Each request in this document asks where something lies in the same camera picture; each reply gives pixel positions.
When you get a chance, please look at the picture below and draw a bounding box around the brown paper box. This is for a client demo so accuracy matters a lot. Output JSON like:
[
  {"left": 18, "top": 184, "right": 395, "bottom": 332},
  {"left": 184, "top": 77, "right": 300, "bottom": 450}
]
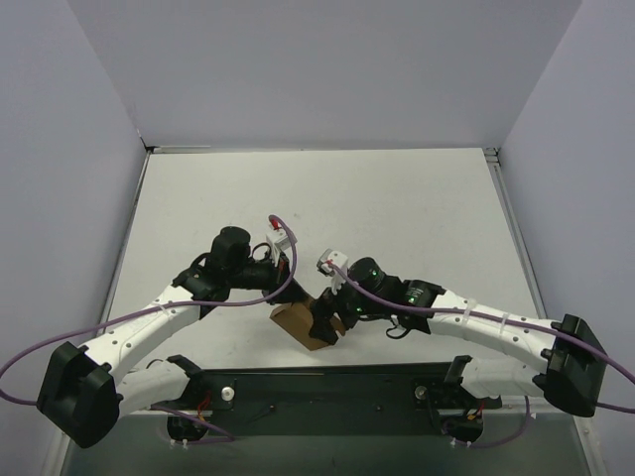
[{"left": 270, "top": 297, "right": 346, "bottom": 351}]

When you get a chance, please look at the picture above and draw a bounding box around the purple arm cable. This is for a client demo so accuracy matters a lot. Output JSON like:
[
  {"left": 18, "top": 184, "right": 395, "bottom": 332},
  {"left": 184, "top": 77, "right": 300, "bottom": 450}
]
[
  {"left": 329, "top": 262, "right": 635, "bottom": 413},
  {"left": 0, "top": 214, "right": 299, "bottom": 406}
]

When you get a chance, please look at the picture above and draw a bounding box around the aluminium table edge rail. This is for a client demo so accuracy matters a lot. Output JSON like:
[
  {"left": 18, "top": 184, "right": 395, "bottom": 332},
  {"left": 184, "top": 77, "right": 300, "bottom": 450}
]
[{"left": 482, "top": 148, "right": 548, "bottom": 318}]

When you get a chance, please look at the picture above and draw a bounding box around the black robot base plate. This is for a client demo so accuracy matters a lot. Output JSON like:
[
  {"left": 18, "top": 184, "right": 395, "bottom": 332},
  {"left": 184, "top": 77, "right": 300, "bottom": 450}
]
[{"left": 168, "top": 362, "right": 502, "bottom": 437}]

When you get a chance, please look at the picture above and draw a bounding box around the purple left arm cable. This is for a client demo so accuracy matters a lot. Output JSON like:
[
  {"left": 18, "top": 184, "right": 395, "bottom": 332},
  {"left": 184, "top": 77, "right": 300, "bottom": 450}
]
[{"left": 0, "top": 214, "right": 299, "bottom": 406}]

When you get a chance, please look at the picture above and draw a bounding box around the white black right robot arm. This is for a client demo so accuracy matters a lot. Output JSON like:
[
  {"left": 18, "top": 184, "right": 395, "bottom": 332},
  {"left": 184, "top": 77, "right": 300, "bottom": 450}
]
[{"left": 316, "top": 252, "right": 606, "bottom": 417}]

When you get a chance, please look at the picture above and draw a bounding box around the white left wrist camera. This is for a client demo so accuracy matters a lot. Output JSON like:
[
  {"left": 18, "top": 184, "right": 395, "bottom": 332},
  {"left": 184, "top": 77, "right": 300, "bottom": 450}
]
[{"left": 266, "top": 227, "right": 297, "bottom": 252}]

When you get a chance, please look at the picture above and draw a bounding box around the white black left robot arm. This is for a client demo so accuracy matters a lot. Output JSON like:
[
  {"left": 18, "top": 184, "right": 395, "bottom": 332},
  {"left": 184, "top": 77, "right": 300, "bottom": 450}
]
[{"left": 36, "top": 216, "right": 299, "bottom": 448}]

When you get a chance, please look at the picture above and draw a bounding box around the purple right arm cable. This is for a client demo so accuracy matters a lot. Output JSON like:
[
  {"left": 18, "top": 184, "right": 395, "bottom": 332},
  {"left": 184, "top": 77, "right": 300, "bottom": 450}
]
[{"left": 329, "top": 262, "right": 635, "bottom": 413}]

